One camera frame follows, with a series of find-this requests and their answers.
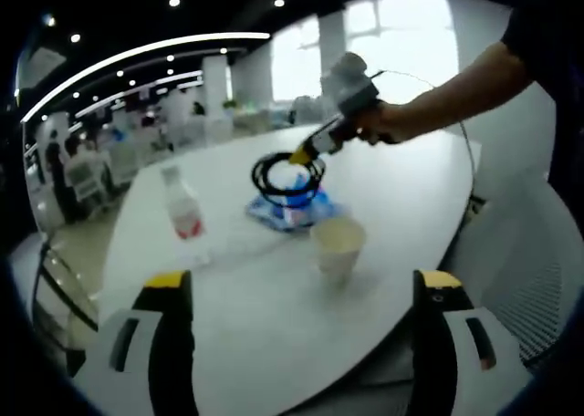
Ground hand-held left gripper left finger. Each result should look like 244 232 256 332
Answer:
75 269 200 416

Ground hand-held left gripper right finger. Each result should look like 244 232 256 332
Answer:
410 268 533 416

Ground blue tissue pack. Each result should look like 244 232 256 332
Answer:
285 171 330 210

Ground black cable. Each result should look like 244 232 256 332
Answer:
250 150 328 208

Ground packaged blue sponge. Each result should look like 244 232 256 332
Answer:
245 190 349 234

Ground white paper cup green print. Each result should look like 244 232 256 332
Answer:
309 216 368 286

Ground clear plastic water bottle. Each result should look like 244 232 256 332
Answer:
159 164 212 263

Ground person's right hand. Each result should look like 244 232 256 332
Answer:
357 100 412 146

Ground grey mesh office chair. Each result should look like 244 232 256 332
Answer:
449 178 584 377

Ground white table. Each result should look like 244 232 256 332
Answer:
98 123 483 416

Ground white office chair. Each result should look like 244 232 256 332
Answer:
68 159 111 217

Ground person's dark sleeve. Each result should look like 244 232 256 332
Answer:
500 0 584 187

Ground curved ceiling light strip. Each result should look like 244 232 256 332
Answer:
19 31 272 123

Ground thin gripper cable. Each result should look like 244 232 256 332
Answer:
377 68 479 199

